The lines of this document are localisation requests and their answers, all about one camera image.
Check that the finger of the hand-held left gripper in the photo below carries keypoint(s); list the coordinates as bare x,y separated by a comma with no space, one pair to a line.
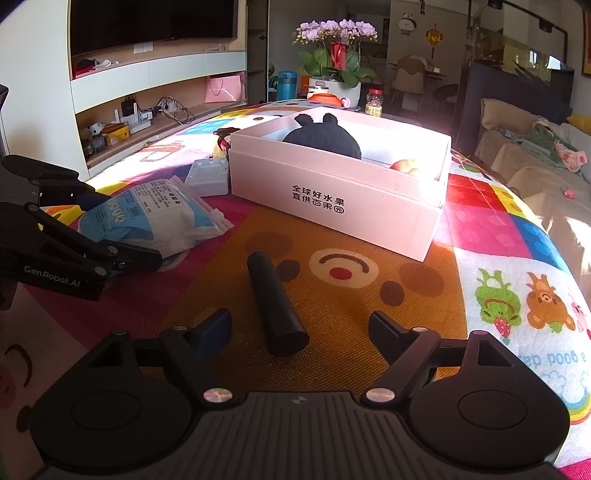
129,258
51,167

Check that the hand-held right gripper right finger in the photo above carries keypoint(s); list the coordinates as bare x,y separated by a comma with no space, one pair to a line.
384,330

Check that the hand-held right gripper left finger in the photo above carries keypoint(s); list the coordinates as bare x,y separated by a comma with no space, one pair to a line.
218,328

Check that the blue white packet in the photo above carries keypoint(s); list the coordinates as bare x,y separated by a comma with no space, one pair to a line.
152,217

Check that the black cylinder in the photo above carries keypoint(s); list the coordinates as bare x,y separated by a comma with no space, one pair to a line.
277,309

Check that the small white plastic box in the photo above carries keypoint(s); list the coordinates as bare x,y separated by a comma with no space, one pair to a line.
207,177

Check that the white cardboard box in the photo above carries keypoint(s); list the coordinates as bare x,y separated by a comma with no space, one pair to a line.
332,203

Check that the colourful printed blanket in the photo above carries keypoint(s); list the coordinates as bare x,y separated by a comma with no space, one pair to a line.
369,286

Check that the yellow box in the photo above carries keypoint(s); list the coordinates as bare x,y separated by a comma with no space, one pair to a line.
115,135

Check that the white television cabinet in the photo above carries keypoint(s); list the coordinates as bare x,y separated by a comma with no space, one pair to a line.
37,69

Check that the red cloth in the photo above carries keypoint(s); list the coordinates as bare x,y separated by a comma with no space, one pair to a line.
84,68

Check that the white cloth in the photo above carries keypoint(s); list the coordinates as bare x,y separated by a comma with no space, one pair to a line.
104,64

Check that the yellow fruit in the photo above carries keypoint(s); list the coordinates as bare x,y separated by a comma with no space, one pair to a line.
416,173

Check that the red apple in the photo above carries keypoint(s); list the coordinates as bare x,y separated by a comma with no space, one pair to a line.
402,165

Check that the black television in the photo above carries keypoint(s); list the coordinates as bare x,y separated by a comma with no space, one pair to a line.
147,23

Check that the pink gift bag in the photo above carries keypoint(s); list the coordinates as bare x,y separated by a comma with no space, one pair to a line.
224,88

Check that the black plush toy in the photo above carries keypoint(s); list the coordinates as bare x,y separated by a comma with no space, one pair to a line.
323,138

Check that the beige sofa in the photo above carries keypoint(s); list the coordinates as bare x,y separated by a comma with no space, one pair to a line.
526,184

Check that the jar with red lid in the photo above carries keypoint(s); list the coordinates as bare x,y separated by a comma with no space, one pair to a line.
374,104

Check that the small pink toy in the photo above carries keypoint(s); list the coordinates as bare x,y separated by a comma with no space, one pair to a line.
568,192

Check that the blue bottle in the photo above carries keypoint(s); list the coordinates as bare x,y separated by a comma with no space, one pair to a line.
286,85

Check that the book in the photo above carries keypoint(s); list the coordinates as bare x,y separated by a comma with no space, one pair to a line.
511,134

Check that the orange round container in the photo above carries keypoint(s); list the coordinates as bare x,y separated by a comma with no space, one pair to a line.
325,98

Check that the dark chair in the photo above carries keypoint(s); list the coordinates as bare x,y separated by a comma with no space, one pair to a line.
447,97

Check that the dark blue cabinet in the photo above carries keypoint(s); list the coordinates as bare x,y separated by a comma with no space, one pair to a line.
480,106

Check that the green clothing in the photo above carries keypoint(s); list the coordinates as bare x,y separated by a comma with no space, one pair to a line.
540,141

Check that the beige dining chair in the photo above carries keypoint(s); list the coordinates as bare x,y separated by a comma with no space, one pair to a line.
410,81

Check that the pink clothing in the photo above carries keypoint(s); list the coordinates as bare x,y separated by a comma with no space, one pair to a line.
569,157

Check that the pink orchid in white pot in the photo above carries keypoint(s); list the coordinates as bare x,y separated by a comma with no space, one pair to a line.
334,60

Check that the yellow cushion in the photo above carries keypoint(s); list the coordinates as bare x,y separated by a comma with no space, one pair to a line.
581,123

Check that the yellow lantern decoration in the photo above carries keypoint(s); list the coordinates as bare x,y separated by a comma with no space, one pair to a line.
432,37

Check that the glass fish tank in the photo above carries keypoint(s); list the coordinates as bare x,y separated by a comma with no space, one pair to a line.
517,55

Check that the panda wall clock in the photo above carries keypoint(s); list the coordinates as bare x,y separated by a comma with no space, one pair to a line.
407,23

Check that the framed wall picture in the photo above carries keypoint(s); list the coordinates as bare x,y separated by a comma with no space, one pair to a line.
587,41

